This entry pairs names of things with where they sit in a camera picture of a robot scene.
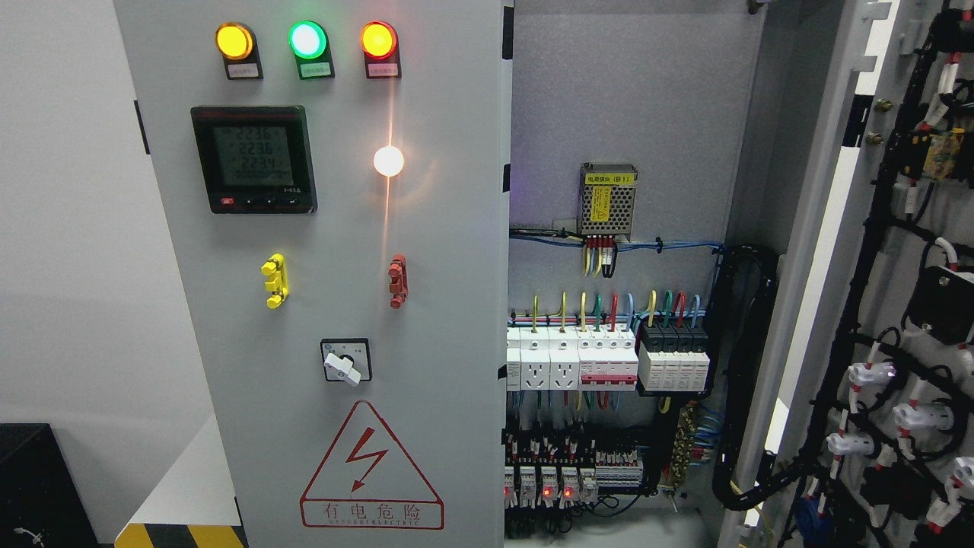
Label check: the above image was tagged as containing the white socket breaker row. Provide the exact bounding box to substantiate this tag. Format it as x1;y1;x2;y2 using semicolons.
505;326;638;392

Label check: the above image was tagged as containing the red indicator light left door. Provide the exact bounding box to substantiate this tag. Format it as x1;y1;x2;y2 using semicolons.
361;21;403;79

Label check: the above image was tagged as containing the white glowing indicator light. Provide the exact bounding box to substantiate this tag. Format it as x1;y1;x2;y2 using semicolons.
373;145;405;177

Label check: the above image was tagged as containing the lower relay terminal row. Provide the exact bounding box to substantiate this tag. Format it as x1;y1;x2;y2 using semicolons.
501;424;650;510

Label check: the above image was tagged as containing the red terminal connector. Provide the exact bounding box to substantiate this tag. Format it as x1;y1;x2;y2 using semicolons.
387;253;409;310

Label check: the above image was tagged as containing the green indicator light left door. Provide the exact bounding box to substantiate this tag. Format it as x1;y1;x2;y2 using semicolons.
288;20;335;80

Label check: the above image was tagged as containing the black cable conduit right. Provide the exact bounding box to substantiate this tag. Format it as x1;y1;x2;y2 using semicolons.
711;242;807;512

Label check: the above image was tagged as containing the grey cabinet door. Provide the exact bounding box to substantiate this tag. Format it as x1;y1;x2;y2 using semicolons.
713;1;972;547
115;1;512;547

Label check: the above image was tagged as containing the yellow indicator light left door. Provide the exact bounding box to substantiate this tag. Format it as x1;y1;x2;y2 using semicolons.
215;21;263;81

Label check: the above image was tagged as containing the perforated metal power supply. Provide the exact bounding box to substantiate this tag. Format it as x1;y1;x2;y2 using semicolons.
577;162;638;237

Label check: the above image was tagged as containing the black digital power meter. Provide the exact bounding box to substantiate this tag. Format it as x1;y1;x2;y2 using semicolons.
190;105;317;214

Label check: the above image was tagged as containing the red electric hazard sign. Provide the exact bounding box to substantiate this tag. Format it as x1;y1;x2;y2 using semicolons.
300;401;444;530

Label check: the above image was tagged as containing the white rotary selector switch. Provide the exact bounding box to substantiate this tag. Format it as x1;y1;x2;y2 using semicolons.
320;339;373;386

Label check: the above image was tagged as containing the black box at left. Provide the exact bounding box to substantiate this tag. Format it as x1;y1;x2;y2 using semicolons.
1;423;99;547

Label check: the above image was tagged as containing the yellow terminal connector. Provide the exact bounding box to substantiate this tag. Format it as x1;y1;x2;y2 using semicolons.
260;253;289;309

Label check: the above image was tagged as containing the black surge protector block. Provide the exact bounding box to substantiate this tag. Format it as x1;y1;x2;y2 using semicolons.
638;320;713;397

